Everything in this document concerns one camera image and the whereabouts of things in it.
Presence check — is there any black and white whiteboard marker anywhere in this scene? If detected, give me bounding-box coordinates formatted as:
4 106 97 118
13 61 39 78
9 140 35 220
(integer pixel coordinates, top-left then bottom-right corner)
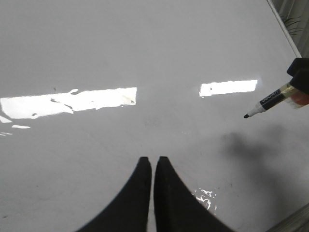
244 83 309 118

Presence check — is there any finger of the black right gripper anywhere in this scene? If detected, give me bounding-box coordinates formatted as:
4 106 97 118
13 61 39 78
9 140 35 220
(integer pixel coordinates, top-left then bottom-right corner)
287 58 309 94

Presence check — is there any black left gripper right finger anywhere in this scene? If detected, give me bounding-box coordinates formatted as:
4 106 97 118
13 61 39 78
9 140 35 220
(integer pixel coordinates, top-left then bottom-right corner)
154 157 232 232

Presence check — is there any white whiteboard with metal frame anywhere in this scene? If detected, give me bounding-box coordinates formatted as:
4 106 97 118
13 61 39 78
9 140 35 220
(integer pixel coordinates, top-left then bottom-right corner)
0 0 309 232

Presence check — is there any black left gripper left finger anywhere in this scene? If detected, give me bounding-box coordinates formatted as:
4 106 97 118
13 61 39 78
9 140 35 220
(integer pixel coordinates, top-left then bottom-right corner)
78 157 152 232

